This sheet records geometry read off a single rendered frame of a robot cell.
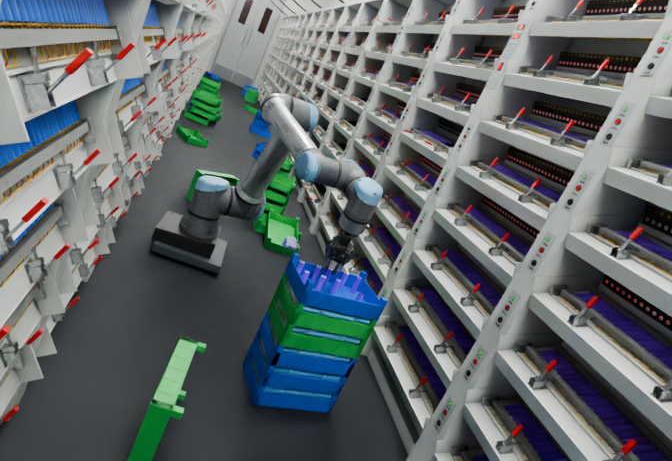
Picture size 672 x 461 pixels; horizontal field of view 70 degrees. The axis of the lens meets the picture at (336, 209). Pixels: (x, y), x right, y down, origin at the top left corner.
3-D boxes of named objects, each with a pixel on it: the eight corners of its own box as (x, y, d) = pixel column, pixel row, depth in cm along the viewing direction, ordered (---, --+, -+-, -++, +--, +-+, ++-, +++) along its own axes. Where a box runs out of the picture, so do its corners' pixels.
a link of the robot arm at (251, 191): (220, 198, 246) (287, 86, 202) (252, 205, 255) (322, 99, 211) (222, 222, 237) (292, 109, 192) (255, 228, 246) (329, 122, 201)
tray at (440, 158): (445, 170, 206) (449, 148, 203) (399, 140, 262) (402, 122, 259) (488, 171, 211) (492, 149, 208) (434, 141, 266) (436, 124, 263)
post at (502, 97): (358, 354, 219) (567, -47, 176) (354, 341, 227) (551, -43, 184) (396, 364, 225) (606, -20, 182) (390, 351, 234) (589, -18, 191)
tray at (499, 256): (510, 290, 147) (519, 249, 142) (433, 218, 202) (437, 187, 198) (568, 288, 151) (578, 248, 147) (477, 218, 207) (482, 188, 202)
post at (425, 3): (310, 233, 347) (424, -15, 304) (308, 228, 356) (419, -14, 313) (335, 242, 354) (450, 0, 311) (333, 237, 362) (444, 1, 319)
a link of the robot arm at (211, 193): (185, 203, 236) (195, 170, 233) (219, 210, 245) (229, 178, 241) (191, 214, 224) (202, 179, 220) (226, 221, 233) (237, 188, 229)
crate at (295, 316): (289, 325, 151) (299, 304, 149) (275, 291, 168) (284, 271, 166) (368, 340, 164) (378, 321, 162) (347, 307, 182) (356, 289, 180)
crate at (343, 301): (299, 304, 149) (309, 282, 147) (284, 271, 166) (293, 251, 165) (378, 320, 162) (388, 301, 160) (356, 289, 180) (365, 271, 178)
